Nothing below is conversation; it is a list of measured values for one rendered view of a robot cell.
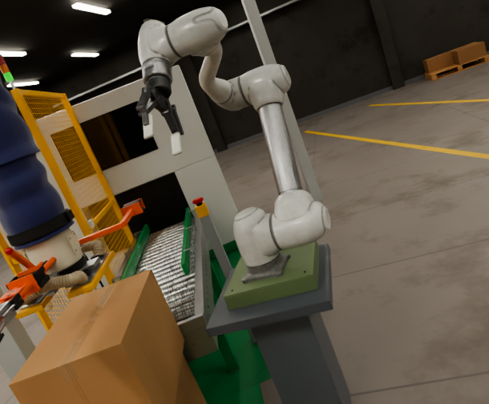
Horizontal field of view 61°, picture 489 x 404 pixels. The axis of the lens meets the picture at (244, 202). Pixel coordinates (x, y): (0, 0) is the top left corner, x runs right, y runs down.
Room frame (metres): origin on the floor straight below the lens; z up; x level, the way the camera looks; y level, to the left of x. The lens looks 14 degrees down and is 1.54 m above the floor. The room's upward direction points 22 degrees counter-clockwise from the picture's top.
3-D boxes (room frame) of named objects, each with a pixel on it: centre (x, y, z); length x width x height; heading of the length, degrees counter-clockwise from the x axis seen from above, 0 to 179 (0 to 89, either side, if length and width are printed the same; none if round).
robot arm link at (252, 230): (1.64, 0.01, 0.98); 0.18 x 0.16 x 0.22; 68
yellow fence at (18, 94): (3.63, 1.21, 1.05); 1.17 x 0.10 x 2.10; 1
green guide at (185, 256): (3.40, 0.51, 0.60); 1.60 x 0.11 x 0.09; 1
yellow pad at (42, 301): (1.52, 0.82, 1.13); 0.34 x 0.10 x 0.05; 1
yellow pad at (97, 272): (1.52, 0.63, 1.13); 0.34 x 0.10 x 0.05; 1
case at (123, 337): (1.54, 0.73, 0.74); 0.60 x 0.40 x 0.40; 178
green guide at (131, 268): (3.39, 1.05, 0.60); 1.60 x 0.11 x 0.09; 1
